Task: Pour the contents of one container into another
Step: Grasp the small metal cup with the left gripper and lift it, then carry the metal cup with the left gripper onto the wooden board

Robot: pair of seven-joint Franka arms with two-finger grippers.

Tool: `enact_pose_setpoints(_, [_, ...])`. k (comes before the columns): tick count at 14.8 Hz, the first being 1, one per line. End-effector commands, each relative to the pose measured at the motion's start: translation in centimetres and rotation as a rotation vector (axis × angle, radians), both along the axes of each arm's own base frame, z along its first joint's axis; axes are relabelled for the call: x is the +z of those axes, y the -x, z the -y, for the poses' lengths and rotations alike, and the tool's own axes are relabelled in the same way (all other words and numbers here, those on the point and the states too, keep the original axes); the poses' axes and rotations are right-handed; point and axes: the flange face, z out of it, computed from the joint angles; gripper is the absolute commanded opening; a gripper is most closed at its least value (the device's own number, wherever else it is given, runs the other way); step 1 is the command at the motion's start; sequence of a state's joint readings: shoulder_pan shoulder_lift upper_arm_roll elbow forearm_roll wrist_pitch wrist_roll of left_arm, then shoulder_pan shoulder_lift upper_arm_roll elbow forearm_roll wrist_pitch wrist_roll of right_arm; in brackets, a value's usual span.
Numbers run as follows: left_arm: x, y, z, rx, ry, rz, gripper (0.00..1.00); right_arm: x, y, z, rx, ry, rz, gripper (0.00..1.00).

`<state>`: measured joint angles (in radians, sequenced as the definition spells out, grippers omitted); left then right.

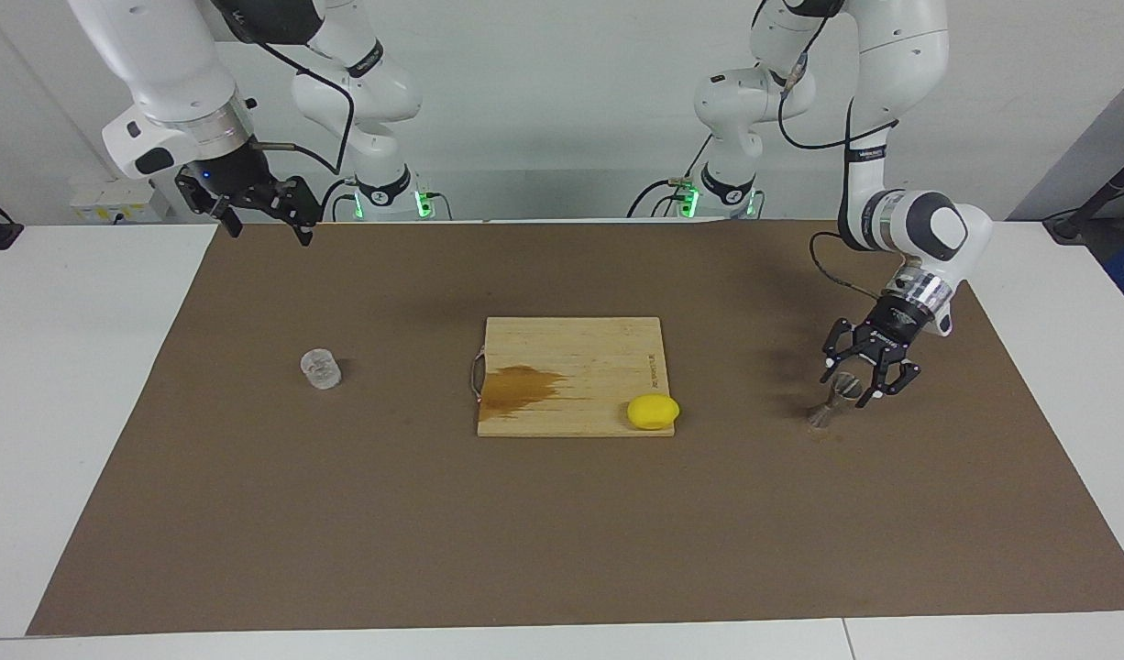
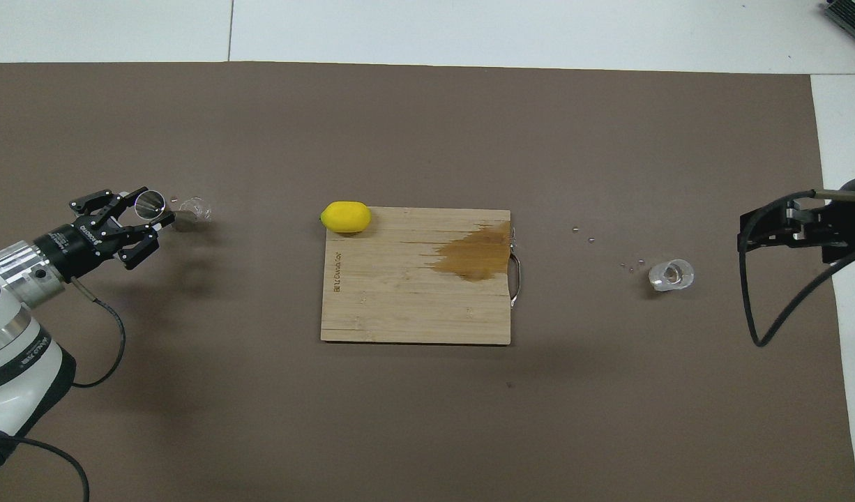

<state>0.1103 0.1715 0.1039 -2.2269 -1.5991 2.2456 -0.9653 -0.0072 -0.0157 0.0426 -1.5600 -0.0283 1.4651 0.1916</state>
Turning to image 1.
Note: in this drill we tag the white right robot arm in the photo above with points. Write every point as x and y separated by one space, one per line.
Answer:
159 55

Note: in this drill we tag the brown table mat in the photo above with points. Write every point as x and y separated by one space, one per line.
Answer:
562 532

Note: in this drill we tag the steel double jigger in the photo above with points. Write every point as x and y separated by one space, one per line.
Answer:
823 414

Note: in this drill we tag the small clear glass cup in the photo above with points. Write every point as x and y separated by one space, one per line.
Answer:
321 369

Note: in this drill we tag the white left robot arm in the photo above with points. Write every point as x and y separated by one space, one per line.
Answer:
892 55

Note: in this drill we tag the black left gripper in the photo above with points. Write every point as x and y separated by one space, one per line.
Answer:
887 335

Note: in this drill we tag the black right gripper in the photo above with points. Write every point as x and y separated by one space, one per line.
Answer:
236 183

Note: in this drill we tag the yellow lemon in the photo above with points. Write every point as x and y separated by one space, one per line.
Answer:
654 412

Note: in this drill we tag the black stand with pole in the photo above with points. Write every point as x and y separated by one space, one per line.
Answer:
1071 225

